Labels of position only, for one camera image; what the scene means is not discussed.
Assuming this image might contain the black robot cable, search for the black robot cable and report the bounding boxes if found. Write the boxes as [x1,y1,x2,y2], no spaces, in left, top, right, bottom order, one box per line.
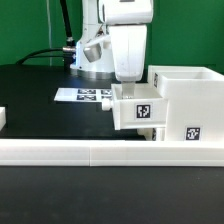
[14,0,77,66]

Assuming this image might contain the fiducial marker sheet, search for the fiducial marker sheet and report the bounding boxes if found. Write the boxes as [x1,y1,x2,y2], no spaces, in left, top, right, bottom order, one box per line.
[54,88,112,102]

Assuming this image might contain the white drawer box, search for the white drawer box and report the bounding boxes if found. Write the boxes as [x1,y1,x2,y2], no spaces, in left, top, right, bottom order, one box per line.
[102,83,168,130]
[137,128,165,141]

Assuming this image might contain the white border rail frame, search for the white border rail frame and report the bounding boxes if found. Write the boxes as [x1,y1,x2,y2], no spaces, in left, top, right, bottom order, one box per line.
[0,139,224,167]

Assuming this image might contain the white drawer cabinet housing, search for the white drawer cabinet housing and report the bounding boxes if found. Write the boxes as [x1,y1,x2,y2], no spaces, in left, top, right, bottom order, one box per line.
[148,65,224,142]

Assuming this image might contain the small white block left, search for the small white block left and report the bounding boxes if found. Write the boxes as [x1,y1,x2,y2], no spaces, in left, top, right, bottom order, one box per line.
[0,107,6,131]

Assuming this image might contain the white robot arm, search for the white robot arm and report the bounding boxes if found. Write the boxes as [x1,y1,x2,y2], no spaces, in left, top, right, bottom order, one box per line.
[70,0,154,99]

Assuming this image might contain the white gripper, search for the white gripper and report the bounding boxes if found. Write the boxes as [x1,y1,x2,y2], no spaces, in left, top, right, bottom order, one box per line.
[109,25,147,99]

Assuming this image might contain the black base mat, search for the black base mat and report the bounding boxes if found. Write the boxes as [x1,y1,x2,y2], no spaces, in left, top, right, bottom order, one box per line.
[0,65,144,140]

